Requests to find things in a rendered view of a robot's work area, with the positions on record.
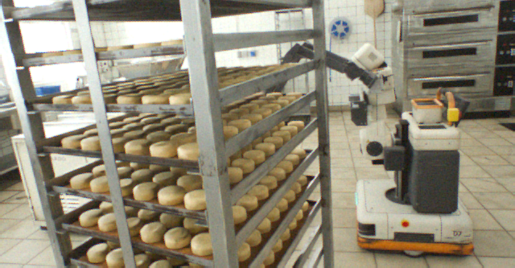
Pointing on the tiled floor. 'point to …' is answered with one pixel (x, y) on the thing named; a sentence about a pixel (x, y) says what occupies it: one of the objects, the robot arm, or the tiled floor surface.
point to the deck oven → (455, 43)
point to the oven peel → (373, 6)
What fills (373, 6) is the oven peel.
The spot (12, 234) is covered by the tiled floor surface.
